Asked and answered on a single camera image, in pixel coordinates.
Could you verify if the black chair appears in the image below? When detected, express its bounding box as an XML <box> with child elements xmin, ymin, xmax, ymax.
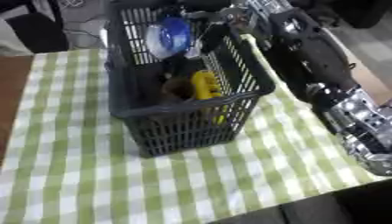
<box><xmin>0</xmin><ymin>0</ymin><xmax>71</xmax><ymax>54</ymax></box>

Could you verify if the blue and white round object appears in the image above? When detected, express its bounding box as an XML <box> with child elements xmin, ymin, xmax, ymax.
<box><xmin>143</xmin><ymin>16</ymin><xmax>195</xmax><ymax>60</ymax></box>

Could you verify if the yellow toy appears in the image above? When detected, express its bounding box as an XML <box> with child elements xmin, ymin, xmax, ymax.
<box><xmin>190</xmin><ymin>69</ymin><xmax>230</xmax><ymax>125</ymax></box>

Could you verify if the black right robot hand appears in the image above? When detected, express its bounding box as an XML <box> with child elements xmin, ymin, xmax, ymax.
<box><xmin>184</xmin><ymin>6</ymin><xmax>251</xmax><ymax>57</ymax></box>

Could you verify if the brown round toy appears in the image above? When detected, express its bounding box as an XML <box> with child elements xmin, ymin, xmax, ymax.
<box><xmin>159</xmin><ymin>76</ymin><xmax>196</xmax><ymax>102</ymax></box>

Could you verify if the dark grey plastic basket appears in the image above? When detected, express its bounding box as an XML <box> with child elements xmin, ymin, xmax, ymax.
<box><xmin>104</xmin><ymin>0</ymin><xmax>277</xmax><ymax>158</ymax></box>

